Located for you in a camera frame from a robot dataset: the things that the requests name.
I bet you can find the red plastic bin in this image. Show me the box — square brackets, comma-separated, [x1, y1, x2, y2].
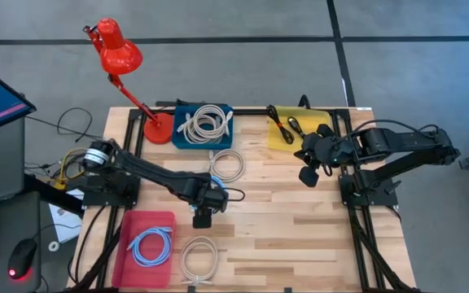
[111, 210, 178, 289]

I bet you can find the white paper sheet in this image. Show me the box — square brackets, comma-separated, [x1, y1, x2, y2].
[49, 189, 84, 244]

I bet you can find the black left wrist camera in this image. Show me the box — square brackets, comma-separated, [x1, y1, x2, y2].
[191, 212, 213, 230]

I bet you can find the blue plastic bin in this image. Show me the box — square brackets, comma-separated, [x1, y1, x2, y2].
[171, 103, 235, 151]

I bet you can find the thin black floor cable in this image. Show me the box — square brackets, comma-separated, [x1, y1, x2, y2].
[24, 107, 103, 143]

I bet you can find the red desk lamp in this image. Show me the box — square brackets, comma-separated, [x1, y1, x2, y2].
[82, 17, 175, 146]

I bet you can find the black plug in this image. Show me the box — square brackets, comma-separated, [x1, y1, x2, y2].
[155, 98, 193, 108]

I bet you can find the grey desk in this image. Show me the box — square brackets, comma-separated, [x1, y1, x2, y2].
[0, 116, 43, 293]

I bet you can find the black stand leg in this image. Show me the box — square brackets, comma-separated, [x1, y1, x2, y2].
[22, 173, 85, 216]

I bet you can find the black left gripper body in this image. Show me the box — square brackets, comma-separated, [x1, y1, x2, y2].
[191, 185, 230, 215]

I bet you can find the black computer mouse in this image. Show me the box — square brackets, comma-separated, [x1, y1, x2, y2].
[7, 238, 38, 282]

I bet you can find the black aluminium rig frame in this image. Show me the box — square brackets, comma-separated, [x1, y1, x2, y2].
[67, 106, 419, 293]

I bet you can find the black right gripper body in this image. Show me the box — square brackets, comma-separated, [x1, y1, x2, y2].
[293, 124, 336, 168]

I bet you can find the black cable with red tie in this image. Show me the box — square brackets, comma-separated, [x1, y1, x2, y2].
[265, 104, 296, 146]

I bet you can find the yellow plastic bin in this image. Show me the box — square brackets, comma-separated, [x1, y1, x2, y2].
[266, 105, 333, 154]

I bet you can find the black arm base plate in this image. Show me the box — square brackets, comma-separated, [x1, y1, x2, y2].
[338, 174, 399, 208]
[81, 178, 141, 208]

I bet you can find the light blue USB cable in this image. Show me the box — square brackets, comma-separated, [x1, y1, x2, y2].
[211, 174, 228, 193]
[126, 226, 173, 269]

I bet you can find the white USB cable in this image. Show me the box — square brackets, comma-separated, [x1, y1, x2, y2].
[183, 113, 227, 145]
[208, 148, 247, 183]
[179, 235, 220, 286]
[176, 103, 235, 138]

